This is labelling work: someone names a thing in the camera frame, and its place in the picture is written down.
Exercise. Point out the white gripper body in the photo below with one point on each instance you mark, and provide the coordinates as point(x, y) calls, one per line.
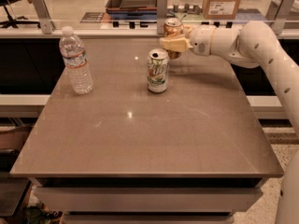
point(201, 41)

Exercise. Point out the orange soda can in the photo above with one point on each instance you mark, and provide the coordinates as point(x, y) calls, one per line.
point(173, 27)

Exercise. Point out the green white soda can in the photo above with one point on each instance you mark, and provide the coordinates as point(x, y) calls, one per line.
point(158, 67)

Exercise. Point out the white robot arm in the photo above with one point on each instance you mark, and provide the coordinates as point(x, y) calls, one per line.
point(250, 45)

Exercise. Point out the cardboard box with label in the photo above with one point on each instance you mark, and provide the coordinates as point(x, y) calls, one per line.
point(220, 9)

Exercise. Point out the clear plastic water bottle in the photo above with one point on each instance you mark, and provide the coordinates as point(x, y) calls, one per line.
point(75, 60)

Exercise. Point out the black office chair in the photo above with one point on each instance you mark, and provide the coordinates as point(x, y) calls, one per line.
point(13, 21)

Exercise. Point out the grey table drawer front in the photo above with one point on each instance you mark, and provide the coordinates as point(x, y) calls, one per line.
point(149, 200)

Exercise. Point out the grey metal post middle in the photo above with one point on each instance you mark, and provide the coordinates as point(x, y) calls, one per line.
point(161, 15)

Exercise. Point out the grey metal post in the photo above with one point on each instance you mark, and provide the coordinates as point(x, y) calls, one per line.
point(46, 24)
point(161, 15)
point(283, 14)

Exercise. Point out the grey metal post right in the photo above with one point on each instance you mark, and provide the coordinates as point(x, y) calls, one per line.
point(283, 14)

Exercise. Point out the grey metal post left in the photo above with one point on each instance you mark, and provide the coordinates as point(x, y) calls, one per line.
point(46, 24)

